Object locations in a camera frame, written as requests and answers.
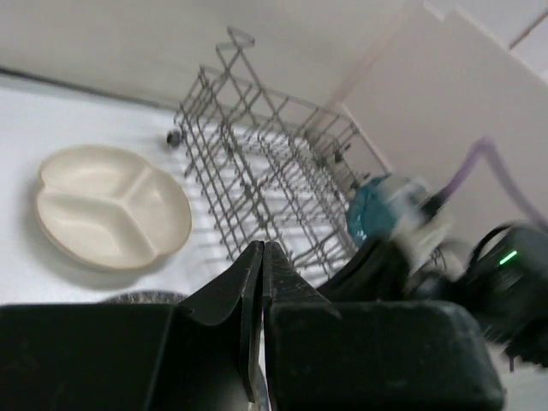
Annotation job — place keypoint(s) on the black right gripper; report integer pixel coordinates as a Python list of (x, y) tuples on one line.
[(504, 285)]

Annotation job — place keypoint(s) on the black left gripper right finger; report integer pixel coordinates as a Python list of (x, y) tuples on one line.
[(356, 344)]

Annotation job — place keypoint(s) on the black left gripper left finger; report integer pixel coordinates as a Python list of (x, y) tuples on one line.
[(200, 354)]

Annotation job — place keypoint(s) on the speckled brown round plate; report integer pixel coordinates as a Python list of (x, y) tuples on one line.
[(147, 297)]

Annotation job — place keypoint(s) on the teal scalloped plate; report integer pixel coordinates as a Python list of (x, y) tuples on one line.
[(368, 213)]

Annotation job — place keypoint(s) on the cream divided plate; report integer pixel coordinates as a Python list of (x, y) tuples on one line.
[(110, 208)]

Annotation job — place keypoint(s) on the grey wire dish rack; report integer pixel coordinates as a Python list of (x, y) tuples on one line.
[(272, 166)]

